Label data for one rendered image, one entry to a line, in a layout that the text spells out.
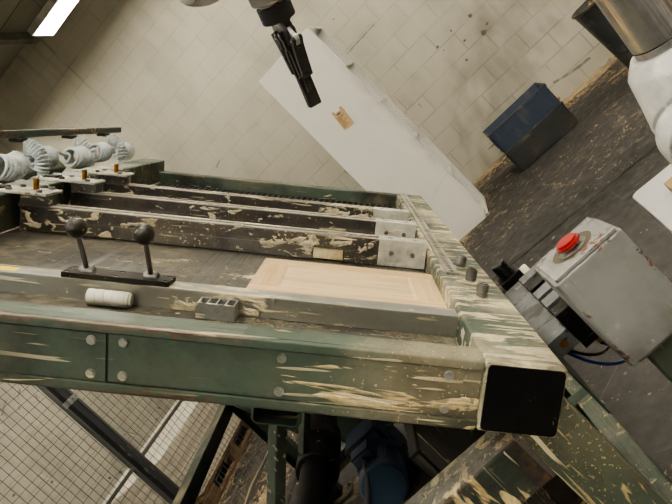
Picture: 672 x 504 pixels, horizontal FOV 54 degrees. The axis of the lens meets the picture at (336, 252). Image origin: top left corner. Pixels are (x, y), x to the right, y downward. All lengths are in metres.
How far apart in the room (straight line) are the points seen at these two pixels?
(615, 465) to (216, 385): 0.60
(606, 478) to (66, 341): 0.82
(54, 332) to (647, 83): 0.91
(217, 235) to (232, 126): 5.29
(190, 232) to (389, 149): 3.68
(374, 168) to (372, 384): 4.43
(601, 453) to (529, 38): 5.79
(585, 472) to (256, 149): 6.15
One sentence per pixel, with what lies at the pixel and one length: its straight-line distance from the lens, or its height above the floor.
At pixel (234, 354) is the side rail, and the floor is 1.17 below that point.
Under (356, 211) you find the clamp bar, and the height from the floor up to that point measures 1.06.
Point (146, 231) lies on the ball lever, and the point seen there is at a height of 1.41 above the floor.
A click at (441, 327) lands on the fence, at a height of 0.91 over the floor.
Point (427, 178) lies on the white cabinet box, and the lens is 5.34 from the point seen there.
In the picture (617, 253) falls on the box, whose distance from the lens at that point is 0.99.
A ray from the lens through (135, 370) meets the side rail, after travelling 1.03.
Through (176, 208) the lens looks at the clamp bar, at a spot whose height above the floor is 1.49.
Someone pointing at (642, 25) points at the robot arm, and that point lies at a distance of 1.02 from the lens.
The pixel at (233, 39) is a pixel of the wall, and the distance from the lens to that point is 6.94.
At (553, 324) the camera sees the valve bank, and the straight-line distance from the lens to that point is 1.35.
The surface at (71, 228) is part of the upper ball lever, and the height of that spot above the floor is 1.50.
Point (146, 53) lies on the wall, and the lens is 7.27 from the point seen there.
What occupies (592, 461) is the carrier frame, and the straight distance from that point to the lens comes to 1.09.
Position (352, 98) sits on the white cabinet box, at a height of 1.42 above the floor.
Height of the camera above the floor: 1.29
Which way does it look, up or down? 7 degrees down
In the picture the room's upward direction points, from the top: 45 degrees counter-clockwise
